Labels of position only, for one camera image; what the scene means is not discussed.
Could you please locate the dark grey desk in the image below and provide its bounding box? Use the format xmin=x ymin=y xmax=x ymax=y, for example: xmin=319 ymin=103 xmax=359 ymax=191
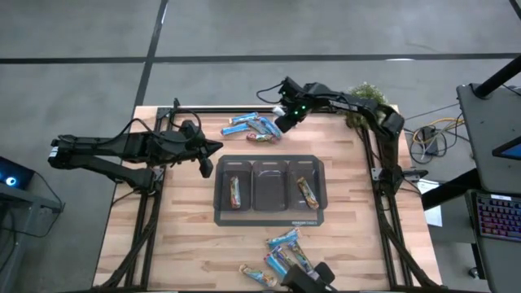
xmin=455 ymin=83 xmax=521 ymax=293

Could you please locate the green artificial potted plant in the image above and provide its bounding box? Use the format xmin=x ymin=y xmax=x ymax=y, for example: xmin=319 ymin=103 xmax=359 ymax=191
xmin=344 ymin=82 xmax=390 ymax=130

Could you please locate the black desk support bar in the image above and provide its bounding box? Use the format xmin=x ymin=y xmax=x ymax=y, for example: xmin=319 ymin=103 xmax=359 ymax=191
xmin=420 ymin=168 xmax=480 ymax=212

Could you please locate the black floor cable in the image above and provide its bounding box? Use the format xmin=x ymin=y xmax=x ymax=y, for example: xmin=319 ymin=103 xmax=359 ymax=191
xmin=408 ymin=121 xmax=466 ymax=165

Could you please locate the black aluminium table frame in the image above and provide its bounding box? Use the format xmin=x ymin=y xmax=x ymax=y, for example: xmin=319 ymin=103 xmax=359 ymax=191
xmin=91 ymin=97 xmax=443 ymax=293

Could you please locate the red green granola bar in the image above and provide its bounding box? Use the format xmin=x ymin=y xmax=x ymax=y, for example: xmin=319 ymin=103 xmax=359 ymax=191
xmin=245 ymin=132 xmax=278 ymax=145
xmin=229 ymin=175 xmax=243 ymax=210

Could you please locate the dark grey flat tray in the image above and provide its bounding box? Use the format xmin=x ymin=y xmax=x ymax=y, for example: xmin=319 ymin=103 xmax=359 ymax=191
xmin=212 ymin=154 xmax=329 ymax=228

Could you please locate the thin grey floor cable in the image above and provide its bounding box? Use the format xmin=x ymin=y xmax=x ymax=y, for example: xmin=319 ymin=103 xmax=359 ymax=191
xmin=401 ymin=102 xmax=461 ymax=123

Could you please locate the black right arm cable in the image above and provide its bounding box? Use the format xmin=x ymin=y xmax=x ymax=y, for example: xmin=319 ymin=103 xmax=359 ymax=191
xmin=256 ymin=82 xmax=286 ymax=105

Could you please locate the computer tower with blue light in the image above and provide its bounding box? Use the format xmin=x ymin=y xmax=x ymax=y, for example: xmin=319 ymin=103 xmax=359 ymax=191
xmin=0 ymin=156 xmax=36 ymax=190

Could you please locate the grey equipment stand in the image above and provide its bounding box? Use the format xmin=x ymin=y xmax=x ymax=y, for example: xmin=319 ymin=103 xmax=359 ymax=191
xmin=0 ymin=187 xmax=66 ymax=293

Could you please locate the monitor with blue screen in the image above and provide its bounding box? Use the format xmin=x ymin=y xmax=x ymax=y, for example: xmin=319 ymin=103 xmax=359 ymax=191
xmin=491 ymin=136 xmax=521 ymax=162

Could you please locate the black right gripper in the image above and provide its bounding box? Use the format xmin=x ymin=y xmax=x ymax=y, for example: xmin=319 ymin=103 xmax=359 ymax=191
xmin=275 ymin=76 xmax=315 ymax=133

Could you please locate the backlit keyboard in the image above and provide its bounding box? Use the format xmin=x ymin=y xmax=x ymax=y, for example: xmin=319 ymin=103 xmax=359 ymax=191
xmin=475 ymin=193 xmax=521 ymax=243

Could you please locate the black power box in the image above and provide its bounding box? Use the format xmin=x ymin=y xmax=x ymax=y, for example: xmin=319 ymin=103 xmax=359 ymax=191
xmin=421 ymin=125 xmax=440 ymax=156

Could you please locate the black pole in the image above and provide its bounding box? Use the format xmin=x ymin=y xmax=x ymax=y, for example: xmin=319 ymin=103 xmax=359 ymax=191
xmin=473 ymin=55 xmax=521 ymax=100

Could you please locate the yellow floor cable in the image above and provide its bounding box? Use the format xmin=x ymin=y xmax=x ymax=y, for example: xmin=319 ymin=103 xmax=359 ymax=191
xmin=412 ymin=116 xmax=466 ymax=144

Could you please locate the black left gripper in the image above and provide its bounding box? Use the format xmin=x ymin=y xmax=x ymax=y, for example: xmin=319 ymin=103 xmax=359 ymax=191
xmin=170 ymin=120 xmax=224 ymax=179

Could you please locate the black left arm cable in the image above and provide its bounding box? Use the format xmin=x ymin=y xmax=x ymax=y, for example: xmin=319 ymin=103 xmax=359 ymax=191
xmin=106 ymin=107 xmax=204 ymax=144

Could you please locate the white paper sheet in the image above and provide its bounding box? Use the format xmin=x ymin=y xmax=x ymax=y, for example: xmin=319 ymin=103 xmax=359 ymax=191
xmin=417 ymin=183 xmax=444 ymax=228

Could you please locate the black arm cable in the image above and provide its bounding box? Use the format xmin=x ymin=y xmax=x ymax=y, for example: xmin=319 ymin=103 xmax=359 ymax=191
xmin=106 ymin=107 xmax=204 ymax=144
xmin=256 ymin=82 xmax=286 ymax=105

